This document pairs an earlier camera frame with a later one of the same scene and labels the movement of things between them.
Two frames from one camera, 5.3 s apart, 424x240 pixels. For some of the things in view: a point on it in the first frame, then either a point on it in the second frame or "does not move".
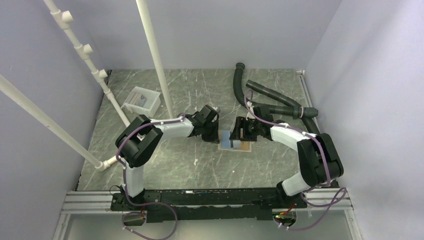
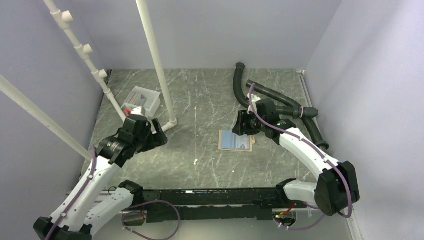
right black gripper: [241, 123] to [240, 129]
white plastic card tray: [142, 101] does not move
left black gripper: [214, 138] to [156, 139]
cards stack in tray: [137, 99] does not move
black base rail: [206, 205] does not move
